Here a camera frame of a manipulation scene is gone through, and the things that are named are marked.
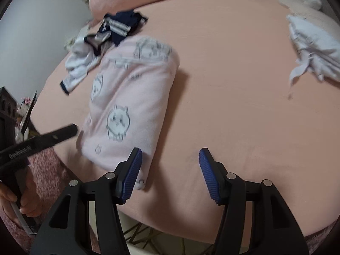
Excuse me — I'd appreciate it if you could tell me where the round pink bed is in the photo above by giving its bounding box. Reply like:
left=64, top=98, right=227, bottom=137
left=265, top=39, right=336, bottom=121
left=29, top=0, right=340, bottom=245

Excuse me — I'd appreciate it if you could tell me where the person's left forearm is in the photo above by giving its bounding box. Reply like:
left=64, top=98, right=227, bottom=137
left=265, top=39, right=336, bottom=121
left=0, top=204, right=35, bottom=253

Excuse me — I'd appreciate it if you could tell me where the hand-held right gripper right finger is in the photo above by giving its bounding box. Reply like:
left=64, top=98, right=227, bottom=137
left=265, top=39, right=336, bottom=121
left=199, top=147, right=310, bottom=255

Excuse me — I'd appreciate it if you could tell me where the navy white-striped garment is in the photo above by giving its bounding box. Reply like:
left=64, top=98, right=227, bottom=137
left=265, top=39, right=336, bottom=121
left=99, top=10, right=149, bottom=45

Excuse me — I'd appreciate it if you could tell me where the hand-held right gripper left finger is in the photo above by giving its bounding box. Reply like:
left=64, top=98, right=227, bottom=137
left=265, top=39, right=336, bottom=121
left=29, top=147, right=143, bottom=255

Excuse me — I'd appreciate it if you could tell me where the folded white garment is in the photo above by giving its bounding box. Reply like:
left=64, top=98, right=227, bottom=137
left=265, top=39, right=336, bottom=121
left=287, top=14, right=340, bottom=99

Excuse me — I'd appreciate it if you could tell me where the person's left hand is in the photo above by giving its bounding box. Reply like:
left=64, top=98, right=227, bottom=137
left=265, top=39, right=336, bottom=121
left=0, top=173, right=43, bottom=216

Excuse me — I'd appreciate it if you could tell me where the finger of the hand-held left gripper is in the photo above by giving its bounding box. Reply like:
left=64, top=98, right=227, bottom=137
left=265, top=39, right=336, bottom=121
left=20, top=90, right=38, bottom=139
left=0, top=123, right=79, bottom=166

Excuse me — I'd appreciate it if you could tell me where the dark storage box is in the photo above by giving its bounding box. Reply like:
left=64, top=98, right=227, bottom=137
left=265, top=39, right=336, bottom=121
left=0, top=88, right=16, bottom=117

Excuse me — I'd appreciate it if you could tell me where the pink cartoon-print pajama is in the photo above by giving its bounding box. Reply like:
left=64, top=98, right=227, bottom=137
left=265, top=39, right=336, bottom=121
left=80, top=36, right=181, bottom=190

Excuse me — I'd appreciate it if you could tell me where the white navy-trimmed t-shirt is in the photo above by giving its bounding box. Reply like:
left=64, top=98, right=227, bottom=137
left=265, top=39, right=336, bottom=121
left=60, top=30, right=115, bottom=95

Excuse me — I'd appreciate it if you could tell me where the pile of light clothes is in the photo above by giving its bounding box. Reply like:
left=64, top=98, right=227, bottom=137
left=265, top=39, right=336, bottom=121
left=64, top=18, right=93, bottom=50

